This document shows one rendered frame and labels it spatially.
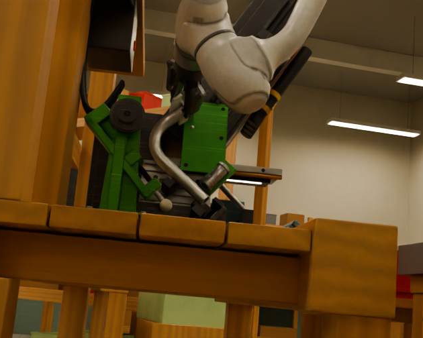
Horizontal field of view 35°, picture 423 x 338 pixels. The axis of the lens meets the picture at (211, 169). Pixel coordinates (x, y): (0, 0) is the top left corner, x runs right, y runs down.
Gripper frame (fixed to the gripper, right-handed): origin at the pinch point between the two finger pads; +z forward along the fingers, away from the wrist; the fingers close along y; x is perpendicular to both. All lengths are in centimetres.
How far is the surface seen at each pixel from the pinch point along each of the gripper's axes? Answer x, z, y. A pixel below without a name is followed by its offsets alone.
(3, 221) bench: 61, -41, -21
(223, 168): 1.4, 1.7, -19.4
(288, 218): -461, 778, 112
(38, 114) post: 46, -44, -9
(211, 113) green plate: -8.4, 3.6, -3.7
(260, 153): -171, 252, 60
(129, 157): 26.8, -16.9, -11.9
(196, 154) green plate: 2.6, 5.1, -10.9
